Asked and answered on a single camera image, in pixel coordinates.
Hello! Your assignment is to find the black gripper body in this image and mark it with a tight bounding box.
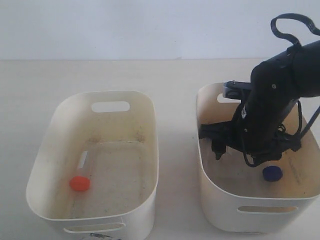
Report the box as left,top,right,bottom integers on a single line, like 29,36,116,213
199,92,302,165

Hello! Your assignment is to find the clear tube front blue cap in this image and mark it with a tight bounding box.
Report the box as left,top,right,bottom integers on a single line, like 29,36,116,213
262,165,283,182

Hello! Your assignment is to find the white plastic bin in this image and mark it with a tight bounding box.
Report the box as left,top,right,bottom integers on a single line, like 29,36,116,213
26,90,159,240
195,82,320,235

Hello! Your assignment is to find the clear tube front orange cap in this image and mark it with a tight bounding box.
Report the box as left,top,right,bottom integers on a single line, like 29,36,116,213
69,150,94,192

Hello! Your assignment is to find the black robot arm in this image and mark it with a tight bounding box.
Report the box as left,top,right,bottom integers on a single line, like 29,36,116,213
199,42,320,168

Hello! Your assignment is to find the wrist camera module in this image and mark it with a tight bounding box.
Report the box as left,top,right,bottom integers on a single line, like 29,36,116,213
222,80,252,101

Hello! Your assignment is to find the black cable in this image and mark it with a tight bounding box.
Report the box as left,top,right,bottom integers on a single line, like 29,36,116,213
239,13,320,168

